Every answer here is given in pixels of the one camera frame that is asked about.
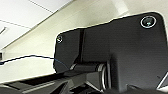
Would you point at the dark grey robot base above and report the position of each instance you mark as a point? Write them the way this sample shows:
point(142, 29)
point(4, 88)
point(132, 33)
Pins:
point(126, 53)

